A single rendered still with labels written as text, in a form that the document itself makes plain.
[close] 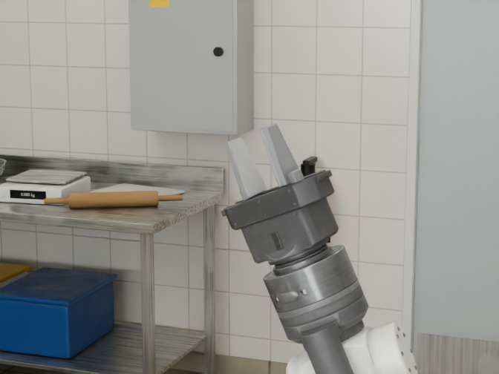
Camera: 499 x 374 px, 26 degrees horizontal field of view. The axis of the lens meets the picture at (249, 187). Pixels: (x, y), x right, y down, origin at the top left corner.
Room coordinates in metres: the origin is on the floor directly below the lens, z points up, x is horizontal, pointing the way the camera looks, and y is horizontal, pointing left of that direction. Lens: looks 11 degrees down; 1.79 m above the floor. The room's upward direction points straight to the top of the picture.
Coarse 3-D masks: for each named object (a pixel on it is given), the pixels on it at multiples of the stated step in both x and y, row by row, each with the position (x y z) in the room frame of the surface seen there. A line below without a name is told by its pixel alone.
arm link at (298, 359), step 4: (296, 356) 1.05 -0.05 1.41; (300, 356) 1.04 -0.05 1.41; (292, 360) 1.04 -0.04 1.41; (296, 360) 1.04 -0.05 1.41; (300, 360) 1.03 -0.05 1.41; (288, 364) 1.04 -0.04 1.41; (292, 364) 1.03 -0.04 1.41; (296, 364) 1.03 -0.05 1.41; (300, 364) 1.03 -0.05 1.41; (288, 368) 1.03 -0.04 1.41; (292, 368) 1.03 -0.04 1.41; (296, 368) 1.03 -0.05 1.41; (300, 368) 1.02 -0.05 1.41; (288, 372) 1.03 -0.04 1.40; (292, 372) 1.03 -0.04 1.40; (296, 372) 1.02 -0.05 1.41; (300, 372) 1.02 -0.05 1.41
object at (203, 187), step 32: (32, 160) 4.99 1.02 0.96; (64, 160) 4.93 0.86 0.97; (96, 160) 4.88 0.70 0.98; (192, 192) 4.63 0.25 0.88; (64, 224) 4.13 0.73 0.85; (96, 224) 4.08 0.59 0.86; (128, 224) 4.03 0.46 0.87; (160, 224) 4.06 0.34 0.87; (0, 352) 4.39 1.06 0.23; (96, 352) 4.39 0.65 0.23; (128, 352) 4.39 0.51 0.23; (160, 352) 4.39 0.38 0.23
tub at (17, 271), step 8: (0, 264) 4.88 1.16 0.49; (8, 264) 4.88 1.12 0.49; (16, 264) 4.88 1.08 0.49; (0, 272) 4.74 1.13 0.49; (8, 272) 4.74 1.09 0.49; (16, 272) 4.75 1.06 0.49; (24, 272) 4.83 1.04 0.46; (0, 280) 4.62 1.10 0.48; (8, 280) 4.71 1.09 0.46; (0, 288) 4.64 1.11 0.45
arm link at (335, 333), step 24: (360, 288) 1.04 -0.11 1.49; (312, 312) 1.00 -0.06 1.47; (336, 312) 1.00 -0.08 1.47; (360, 312) 1.01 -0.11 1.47; (288, 336) 1.03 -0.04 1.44; (312, 336) 0.98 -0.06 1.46; (336, 336) 0.98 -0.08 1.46; (360, 336) 1.02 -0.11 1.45; (384, 336) 1.01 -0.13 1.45; (312, 360) 0.98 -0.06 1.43; (336, 360) 0.97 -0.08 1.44; (360, 360) 1.00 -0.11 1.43; (384, 360) 1.00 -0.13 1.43; (408, 360) 1.02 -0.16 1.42
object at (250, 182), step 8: (232, 144) 1.07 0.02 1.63; (240, 144) 1.08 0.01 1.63; (232, 152) 1.07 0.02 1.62; (240, 152) 1.08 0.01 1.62; (248, 152) 1.09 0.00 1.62; (232, 160) 1.07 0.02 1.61; (240, 160) 1.07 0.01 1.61; (248, 160) 1.08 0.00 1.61; (232, 168) 1.07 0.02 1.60; (240, 168) 1.07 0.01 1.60; (248, 168) 1.08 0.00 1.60; (256, 168) 1.08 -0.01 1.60; (240, 176) 1.06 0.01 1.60; (248, 176) 1.07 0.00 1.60; (256, 176) 1.08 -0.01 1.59; (240, 184) 1.06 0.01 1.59; (248, 184) 1.07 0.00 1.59; (256, 184) 1.08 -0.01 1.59; (264, 184) 1.08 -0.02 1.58; (240, 192) 1.07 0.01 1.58; (248, 192) 1.06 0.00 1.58; (256, 192) 1.07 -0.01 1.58
